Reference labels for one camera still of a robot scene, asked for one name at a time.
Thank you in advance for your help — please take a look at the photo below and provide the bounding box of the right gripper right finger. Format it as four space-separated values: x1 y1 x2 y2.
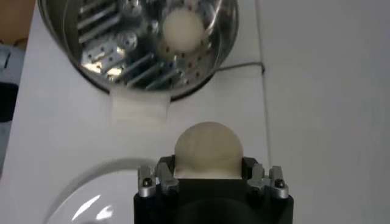
242 155 289 199

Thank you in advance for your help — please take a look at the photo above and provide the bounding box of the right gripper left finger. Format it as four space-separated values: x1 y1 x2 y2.
137 155 180 198

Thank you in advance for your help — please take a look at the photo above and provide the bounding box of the white steamed baozi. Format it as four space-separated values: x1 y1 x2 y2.
173 121 244 180
161 7 207 53

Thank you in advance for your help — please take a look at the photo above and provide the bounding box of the grey and black robot base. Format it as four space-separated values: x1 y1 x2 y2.
0 42 27 177

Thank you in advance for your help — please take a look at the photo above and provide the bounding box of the stainless steel steamer basket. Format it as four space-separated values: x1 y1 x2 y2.
38 0 240 92

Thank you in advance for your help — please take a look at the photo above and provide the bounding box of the white round plate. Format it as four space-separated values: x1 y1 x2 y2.
42 157 140 224

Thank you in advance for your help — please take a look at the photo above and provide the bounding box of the white electric cooker pot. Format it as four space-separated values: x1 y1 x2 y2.
69 57 220 126

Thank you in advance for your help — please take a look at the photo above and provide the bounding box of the grey cooker power cord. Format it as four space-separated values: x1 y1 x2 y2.
214 60 266 75

